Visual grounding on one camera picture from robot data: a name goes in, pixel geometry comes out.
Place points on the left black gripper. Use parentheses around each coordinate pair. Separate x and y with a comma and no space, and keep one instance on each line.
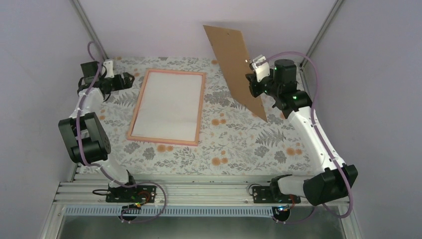
(128,84)

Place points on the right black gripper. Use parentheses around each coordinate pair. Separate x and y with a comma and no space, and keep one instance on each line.
(255,91)

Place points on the brown frame backing board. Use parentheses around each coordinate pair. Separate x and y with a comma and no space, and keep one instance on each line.
(232,55)

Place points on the pink wooden picture frame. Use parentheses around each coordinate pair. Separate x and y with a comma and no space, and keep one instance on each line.
(138,109)

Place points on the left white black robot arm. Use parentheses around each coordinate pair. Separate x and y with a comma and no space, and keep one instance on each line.
(85,139)

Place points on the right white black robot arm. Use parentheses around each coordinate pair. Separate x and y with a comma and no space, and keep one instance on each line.
(331,178)

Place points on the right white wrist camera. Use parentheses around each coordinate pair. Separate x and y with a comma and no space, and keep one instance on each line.
(260,67)

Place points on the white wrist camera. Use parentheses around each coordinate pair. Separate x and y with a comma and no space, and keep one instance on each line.
(260,67)
(107,69)

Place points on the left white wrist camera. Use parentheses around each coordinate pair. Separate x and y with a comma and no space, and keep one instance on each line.
(107,69)

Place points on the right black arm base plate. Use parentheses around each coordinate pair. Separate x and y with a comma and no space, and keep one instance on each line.
(268,195)

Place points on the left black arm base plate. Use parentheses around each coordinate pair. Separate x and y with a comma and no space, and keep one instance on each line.
(139,194)

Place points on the aluminium mounting rail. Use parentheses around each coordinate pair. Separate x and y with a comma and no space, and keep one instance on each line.
(180,190)

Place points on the grey slotted cable duct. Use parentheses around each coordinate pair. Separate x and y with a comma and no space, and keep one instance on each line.
(170,211)

